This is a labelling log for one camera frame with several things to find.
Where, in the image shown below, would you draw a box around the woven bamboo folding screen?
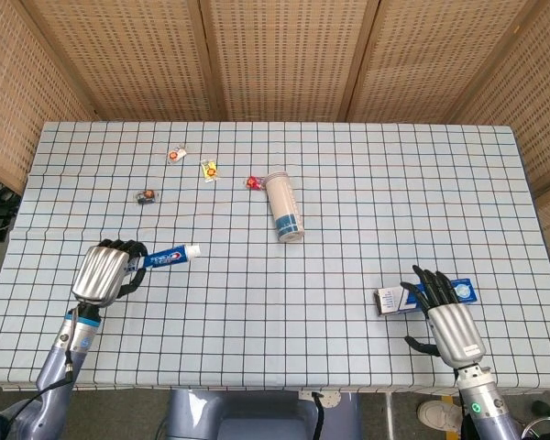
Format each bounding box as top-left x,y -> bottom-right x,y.
0,0 -> 550,288

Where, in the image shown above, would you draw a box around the white shoe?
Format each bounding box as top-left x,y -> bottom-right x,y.
416,400 -> 464,433

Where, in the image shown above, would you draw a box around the cables on floor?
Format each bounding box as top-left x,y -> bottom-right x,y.
0,181 -> 24,242

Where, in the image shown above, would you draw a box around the black cable on torso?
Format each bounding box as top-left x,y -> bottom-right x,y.
311,391 -> 327,440

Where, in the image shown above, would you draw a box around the beige canister with blue band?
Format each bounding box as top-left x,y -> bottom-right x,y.
261,170 -> 305,244

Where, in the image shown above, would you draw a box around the blue white toothpaste box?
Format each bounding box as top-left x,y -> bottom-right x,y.
375,277 -> 479,318

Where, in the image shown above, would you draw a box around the blue white toothpaste tube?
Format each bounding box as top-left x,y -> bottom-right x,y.
126,244 -> 202,272

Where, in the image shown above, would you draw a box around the grey robot torso base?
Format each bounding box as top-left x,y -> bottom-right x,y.
164,388 -> 363,440

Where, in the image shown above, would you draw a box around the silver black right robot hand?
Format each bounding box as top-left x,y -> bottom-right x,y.
399,264 -> 487,369

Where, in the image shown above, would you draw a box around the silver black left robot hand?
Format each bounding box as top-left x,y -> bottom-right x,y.
71,237 -> 149,308

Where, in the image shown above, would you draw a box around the light blue checkered tablecloth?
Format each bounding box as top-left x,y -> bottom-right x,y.
0,119 -> 550,395

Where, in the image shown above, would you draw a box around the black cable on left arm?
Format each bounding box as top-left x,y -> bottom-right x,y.
8,306 -> 82,416

